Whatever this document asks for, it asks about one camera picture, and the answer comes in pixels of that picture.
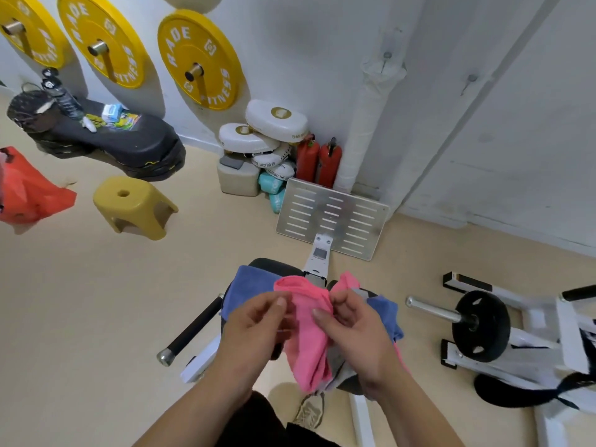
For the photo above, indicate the white weight machine frame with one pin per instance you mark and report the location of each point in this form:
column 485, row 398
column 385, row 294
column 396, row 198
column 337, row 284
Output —
column 568, row 339

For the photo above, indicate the person's right hand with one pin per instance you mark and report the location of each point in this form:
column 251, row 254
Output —
column 363, row 344

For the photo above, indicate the beige plastic container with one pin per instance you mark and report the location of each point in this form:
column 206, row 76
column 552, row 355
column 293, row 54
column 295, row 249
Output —
column 237, row 181

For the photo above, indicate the silver slotted foot plate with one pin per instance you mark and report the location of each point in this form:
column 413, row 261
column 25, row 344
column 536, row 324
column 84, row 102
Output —
column 321, row 204

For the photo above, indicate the person's white shoe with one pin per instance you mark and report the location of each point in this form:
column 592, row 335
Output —
column 309, row 411

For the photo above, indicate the blue towel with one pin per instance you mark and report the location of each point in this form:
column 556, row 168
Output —
column 247, row 286
column 386, row 311

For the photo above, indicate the white exercise machine frame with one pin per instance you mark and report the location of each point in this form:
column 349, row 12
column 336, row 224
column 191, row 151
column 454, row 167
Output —
column 200, row 363

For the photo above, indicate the white game controller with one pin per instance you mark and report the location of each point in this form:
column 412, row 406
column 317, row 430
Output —
column 89, row 125

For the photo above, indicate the person's black shorts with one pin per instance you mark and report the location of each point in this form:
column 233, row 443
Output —
column 251, row 428

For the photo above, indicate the blue white tissue pack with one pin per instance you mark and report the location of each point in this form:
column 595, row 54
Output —
column 111, row 113

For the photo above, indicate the yellow plastic stool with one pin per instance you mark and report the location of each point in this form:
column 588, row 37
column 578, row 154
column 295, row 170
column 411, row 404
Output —
column 135, row 204

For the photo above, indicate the chrome plate sleeve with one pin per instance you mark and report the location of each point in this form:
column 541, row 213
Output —
column 433, row 310

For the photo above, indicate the yellow green card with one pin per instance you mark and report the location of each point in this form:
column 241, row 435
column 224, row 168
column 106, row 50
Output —
column 94, row 119

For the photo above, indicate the person's left hand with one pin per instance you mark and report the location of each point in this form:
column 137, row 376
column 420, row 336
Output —
column 251, row 339

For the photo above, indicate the clear water bottle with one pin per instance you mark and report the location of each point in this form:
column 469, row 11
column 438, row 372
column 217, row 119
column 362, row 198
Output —
column 65, row 100

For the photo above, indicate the grey flat pad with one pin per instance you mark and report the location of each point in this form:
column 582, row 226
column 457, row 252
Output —
column 231, row 161

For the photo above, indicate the dark wicker basket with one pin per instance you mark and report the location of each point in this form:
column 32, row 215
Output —
column 28, row 111

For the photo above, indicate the person's left forearm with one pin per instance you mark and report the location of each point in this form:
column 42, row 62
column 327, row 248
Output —
column 195, row 419

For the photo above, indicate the person's right forearm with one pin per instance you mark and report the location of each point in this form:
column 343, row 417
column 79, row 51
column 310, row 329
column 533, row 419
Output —
column 419, row 414

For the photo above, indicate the yellow weight plate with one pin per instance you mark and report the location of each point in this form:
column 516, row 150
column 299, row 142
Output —
column 42, row 37
column 123, row 46
column 177, row 44

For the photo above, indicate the orange plastic bag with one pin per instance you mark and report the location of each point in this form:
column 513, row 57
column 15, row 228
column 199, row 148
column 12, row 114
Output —
column 32, row 195

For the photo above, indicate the red fire extinguisher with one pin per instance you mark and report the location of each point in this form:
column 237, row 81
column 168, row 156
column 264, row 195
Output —
column 329, row 165
column 307, row 160

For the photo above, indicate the teal dumbbell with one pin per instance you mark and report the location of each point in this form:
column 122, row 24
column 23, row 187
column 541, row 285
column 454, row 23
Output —
column 278, row 202
column 270, row 183

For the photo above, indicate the colourful snack packet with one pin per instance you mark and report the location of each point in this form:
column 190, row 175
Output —
column 128, row 121

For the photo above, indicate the pink towel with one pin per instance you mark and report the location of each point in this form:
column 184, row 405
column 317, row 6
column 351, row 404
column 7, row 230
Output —
column 307, row 349
column 347, row 280

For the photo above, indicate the black weight plate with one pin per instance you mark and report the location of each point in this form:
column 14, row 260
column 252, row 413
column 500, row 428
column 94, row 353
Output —
column 493, row 330

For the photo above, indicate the black aerobic step platform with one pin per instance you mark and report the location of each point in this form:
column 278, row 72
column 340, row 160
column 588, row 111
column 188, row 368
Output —
column 144, row 144

